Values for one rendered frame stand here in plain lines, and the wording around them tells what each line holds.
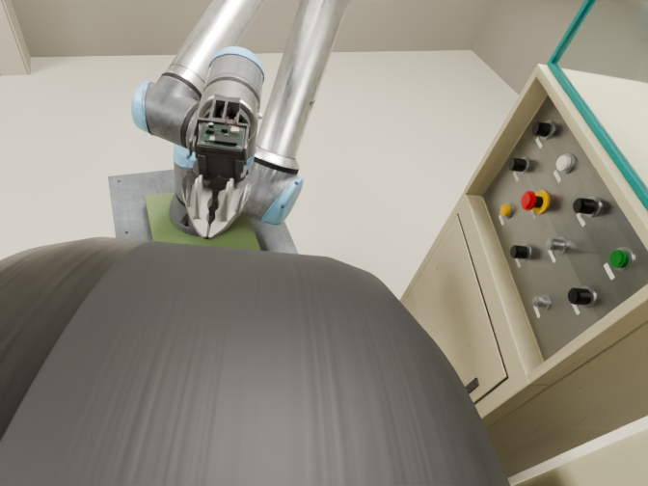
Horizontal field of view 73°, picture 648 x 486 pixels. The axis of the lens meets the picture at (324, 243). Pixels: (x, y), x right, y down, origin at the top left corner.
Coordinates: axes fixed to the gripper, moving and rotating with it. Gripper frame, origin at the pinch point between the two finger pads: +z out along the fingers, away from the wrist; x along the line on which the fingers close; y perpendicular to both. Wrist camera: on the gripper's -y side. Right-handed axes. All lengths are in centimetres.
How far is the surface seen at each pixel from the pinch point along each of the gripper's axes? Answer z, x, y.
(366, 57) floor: -300, 80, -121
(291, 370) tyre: 28.4, 7.7, 25.7
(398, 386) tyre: 28.8, 12.3, 25.6
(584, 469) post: 30.3, 25.4, 18.7
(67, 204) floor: -111, -82, -122
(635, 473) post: 31.3, 25.4, 22.1
